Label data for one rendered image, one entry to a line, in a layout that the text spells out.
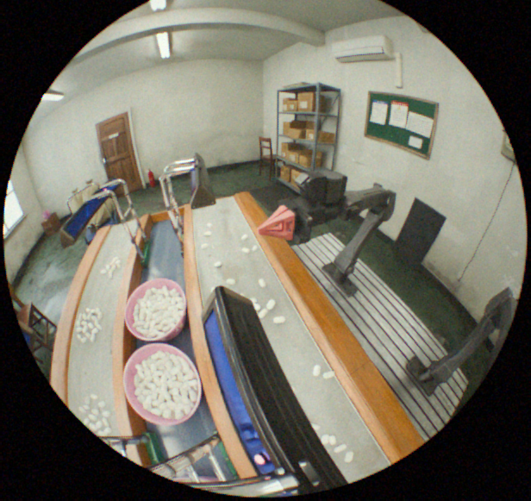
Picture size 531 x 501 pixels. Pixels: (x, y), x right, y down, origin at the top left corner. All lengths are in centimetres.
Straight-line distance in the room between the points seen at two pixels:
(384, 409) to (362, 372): 15
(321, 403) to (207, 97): 485
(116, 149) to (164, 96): 164
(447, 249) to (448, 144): 107
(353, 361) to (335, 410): 16
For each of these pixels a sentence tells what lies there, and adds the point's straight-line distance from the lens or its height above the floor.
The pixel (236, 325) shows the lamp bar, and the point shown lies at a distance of 19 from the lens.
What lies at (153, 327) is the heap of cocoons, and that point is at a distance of 70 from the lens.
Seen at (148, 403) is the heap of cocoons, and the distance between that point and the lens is 65.
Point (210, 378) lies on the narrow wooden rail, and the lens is 54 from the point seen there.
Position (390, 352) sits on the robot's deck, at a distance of 78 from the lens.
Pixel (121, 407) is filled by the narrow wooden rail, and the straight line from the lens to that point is 69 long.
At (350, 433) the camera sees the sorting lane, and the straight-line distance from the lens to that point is 61.
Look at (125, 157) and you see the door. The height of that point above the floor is 93.
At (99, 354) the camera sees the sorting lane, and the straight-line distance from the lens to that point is 82.
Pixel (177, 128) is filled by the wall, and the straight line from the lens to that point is 458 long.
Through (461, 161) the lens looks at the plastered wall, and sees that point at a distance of 209.
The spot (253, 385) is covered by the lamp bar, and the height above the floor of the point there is 111.
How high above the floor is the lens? 128
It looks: 38 degrees down
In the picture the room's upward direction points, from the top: straight up
